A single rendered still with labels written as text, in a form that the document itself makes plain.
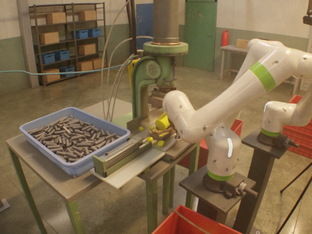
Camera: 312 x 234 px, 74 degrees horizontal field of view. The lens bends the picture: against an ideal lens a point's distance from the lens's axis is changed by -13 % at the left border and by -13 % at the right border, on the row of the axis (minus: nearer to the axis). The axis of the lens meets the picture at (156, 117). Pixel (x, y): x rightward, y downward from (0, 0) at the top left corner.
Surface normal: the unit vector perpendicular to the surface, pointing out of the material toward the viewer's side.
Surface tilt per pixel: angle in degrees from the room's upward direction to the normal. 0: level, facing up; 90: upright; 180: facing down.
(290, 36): 90
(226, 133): 2
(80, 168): 100
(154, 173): 0
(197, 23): 90
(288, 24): 90
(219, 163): 90
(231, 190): 81
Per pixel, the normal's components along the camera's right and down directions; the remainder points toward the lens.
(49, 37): 0.77, 0.27
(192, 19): -0.61, 0.33
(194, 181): 0.00, -0.91
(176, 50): 0.39, 0.39
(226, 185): -0.74, 0.14
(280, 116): -0.22, 0.39
